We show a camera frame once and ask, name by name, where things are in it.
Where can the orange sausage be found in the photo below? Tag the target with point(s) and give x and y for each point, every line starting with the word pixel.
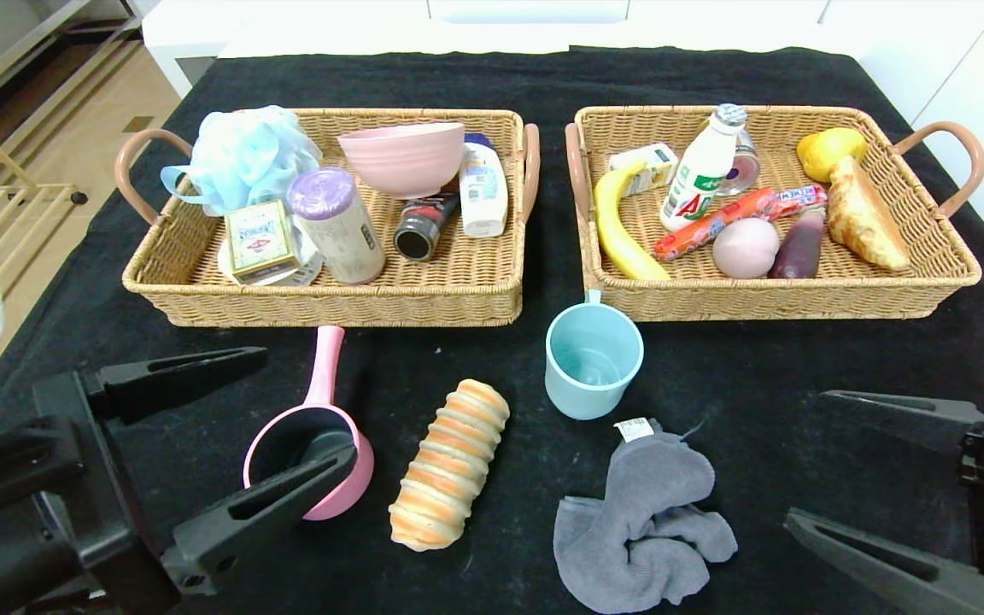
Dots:
pixel 710 226

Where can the black and red tube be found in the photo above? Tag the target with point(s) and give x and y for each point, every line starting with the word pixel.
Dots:
pixel 424 225

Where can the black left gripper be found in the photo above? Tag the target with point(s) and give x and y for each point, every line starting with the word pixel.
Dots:
pixel 108 478

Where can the small white yellow carton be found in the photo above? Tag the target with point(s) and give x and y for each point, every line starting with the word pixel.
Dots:
pixel 641 162

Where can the pink egg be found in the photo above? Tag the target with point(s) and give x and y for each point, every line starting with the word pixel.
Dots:
pixel 746 249

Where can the light blue bath loofah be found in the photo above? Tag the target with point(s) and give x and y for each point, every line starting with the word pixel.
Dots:
pixel 244 158

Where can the white drink bottle green label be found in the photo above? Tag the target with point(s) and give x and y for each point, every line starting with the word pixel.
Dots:
pixel 697 184

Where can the pink saucepan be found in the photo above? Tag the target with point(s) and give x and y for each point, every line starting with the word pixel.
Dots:
pixel 327 367

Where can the light blue mug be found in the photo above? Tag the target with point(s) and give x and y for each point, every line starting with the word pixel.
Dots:
pixel 594 389

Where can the yellow banana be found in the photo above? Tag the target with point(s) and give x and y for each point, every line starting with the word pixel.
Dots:
pixel 620 231

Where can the golden croissant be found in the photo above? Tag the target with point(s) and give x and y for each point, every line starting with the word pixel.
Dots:
pixel 863 216

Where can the pink ribbed bowl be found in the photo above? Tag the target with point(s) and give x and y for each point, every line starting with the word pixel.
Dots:
pixel 402 161

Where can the green and white soap box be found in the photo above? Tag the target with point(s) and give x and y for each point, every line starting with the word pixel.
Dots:
pixel 261 242

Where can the pink wrapped candy bar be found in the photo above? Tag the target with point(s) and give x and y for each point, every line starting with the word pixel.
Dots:
pixel 795 201

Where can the white lotion tube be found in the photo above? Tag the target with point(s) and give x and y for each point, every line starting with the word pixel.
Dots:
pixel 483 195

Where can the beige canister with purple lid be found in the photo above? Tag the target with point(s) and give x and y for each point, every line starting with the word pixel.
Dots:
pixel 342 229

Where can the striped bread roll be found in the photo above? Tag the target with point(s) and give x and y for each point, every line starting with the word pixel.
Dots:
pixel 449 465

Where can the gold drink can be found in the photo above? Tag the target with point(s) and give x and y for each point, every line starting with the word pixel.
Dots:
pixel 746 166

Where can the purple eggplant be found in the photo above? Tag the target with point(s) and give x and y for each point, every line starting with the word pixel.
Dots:
pixel 798 249

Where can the grey towel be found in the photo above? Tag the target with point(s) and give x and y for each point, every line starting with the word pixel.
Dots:
pixel 646 512

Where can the yellow lemon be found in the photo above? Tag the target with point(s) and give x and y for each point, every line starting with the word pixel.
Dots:
pixel 825 150

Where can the beige wheeled rack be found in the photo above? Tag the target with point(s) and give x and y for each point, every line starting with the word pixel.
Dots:
pixel 26 189

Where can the white plastic packet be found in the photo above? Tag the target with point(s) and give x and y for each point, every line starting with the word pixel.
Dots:
pixel 311 265

